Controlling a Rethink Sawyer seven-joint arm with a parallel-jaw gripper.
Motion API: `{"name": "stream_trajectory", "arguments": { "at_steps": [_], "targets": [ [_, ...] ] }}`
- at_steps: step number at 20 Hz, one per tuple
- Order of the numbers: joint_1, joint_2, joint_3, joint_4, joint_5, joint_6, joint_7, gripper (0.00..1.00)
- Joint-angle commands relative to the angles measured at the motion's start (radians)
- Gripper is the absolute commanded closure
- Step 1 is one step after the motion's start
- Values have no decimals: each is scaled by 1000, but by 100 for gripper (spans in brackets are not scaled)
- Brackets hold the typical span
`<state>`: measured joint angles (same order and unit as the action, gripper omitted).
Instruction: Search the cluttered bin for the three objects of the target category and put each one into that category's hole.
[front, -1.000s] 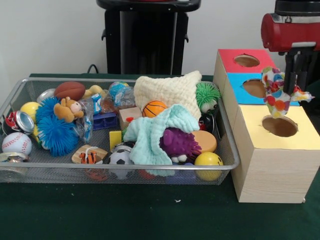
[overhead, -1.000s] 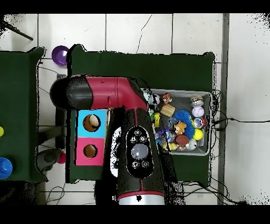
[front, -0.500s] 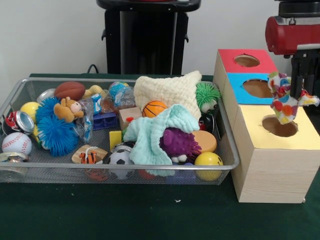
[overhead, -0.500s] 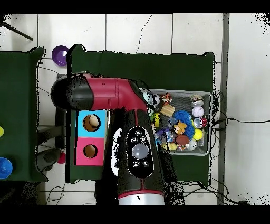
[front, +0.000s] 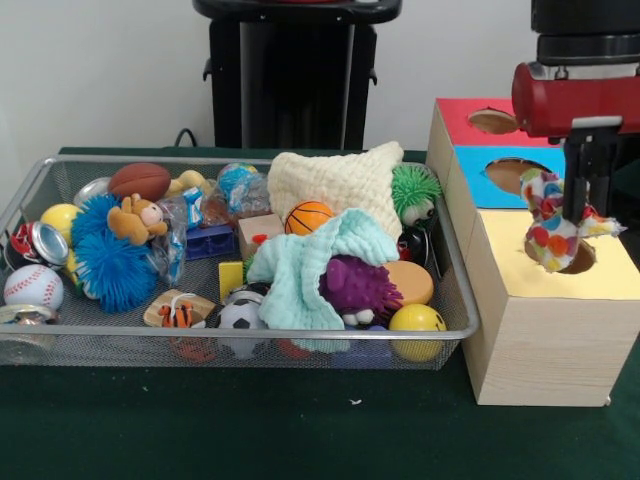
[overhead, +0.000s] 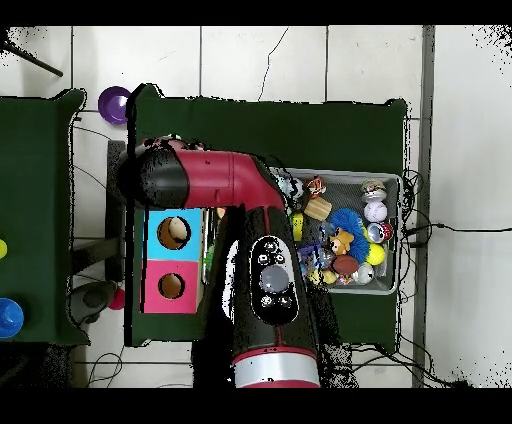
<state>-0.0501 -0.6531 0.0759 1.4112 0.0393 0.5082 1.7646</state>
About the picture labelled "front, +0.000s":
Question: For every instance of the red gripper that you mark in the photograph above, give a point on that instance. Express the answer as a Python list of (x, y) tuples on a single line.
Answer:
[(565, 102)]

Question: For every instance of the polka dot patterned cloth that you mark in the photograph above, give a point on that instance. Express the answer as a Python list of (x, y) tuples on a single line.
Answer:
[(552, 240)]

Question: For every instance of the cream knitted cloth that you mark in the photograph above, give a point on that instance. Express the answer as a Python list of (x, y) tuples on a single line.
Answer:
[(335, 180)]

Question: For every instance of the mint green knitted cloth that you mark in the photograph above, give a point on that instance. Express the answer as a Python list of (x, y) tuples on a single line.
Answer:
[(295, 270)]

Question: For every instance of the wooden box with three holes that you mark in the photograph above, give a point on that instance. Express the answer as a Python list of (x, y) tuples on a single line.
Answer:
[(545, 340)]

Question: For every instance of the clear mesh bin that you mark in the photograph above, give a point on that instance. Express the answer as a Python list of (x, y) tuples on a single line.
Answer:
[(300, 350)]

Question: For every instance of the black panel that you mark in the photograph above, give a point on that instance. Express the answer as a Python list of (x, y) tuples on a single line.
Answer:
[(627, 155)]

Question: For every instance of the green spiky ball toy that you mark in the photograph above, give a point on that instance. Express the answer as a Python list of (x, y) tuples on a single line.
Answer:
[(415, 187)]

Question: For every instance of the yellow smiley ball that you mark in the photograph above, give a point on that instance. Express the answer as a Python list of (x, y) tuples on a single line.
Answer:
[(415, 317)]

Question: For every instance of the purple spiky toy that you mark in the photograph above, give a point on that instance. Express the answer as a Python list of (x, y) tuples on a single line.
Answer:
[(357, 285)]

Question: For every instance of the small orange basketball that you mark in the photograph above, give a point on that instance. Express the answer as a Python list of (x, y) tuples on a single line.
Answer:
[(307, 217)]

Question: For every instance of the small soccer ball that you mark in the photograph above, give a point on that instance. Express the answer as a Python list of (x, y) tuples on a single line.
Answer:
[(240, 315)]

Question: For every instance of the blue spiky ball toy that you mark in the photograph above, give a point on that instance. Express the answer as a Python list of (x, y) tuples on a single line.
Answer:
[(115, 270)]

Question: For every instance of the small baseball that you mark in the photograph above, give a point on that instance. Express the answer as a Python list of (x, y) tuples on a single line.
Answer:
[(32, 285)]

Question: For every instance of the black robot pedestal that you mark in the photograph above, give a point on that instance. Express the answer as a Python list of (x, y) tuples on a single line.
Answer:
[(290, 75)]

